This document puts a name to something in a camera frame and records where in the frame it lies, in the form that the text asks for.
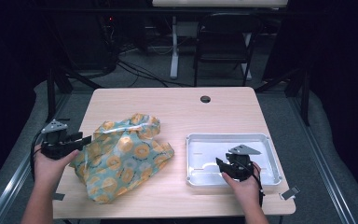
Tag person's left hand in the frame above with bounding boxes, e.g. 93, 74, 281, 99
32, 144, 80, 187

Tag white plastic tray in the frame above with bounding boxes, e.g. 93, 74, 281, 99
185, 133, 283, 189

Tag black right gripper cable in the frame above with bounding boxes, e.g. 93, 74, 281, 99
251, 161, 266, 208

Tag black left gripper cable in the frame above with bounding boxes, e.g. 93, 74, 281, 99
29, 130, 45, 182

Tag lemon print plastic bag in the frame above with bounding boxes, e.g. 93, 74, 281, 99
69, 113, 175, 205

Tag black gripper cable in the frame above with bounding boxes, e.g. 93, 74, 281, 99
29, 130, 45, 182
251, 161, 266, 208

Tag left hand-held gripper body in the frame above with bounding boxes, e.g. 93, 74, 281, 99
40, 119, 76, 161

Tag black metal stand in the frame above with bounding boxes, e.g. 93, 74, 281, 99
45, 65, 104, 123
255, 66, 311, 127

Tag black curtain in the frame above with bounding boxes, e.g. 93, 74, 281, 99
0, 0, 49, 195
304, 0, 358, 202

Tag black folding chair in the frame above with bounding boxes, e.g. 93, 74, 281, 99
193, 12, 264, 88

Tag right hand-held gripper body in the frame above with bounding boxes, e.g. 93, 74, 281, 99
226, 144, 262, 182

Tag white desk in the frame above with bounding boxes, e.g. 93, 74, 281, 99
152, 0, 289, 81

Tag aluminium floor rail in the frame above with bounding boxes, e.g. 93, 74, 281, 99
0, 92, 73, 224
287, 94, 357, 224

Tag black floor cables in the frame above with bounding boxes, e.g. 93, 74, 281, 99
117, 60, 186, 89

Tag person's right hand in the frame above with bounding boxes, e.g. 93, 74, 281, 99
222, 164, 262, 216

